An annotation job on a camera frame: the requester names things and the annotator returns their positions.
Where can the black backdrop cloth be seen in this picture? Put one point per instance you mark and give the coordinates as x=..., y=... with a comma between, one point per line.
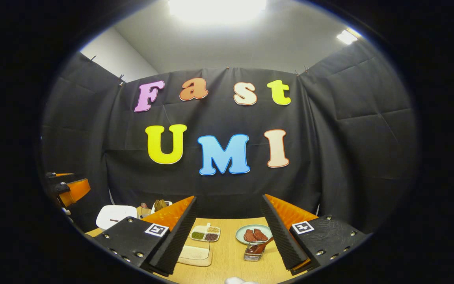
x=349, y=138

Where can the white divided grain dish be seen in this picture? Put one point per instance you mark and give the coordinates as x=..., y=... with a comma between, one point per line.
x=205, y=233

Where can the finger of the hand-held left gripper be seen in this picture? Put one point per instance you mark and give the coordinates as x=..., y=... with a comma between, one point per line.
x=59, y=174
x=77, y=191

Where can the red meat slice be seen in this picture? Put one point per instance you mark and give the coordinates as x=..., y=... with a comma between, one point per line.
x=260, y=234
x=250, y=236

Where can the clear bottle with red label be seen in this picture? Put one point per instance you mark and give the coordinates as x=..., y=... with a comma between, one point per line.
x=144, y=210

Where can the white toaster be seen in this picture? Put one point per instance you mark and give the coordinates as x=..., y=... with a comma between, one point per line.
x=168, y=204

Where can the brown bread slice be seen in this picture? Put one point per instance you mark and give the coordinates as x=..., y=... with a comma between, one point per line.
x=160, y=205

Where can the ceiling light panel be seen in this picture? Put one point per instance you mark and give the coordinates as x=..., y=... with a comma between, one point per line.
x=348, y=36
x=217, y=7

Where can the brown wooden spoon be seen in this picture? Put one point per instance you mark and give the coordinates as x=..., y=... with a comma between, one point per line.
x=260, y=246

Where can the pale green plate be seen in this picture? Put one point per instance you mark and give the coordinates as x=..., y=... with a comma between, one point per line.
x=240, y=234

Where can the white rice cooker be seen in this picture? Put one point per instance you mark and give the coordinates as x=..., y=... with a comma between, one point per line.
x=114, y=215

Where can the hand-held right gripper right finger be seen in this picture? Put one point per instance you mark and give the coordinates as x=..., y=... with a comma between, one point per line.
x=284, y=236

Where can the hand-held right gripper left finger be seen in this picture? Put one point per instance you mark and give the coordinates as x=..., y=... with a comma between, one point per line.
x=175, y=236

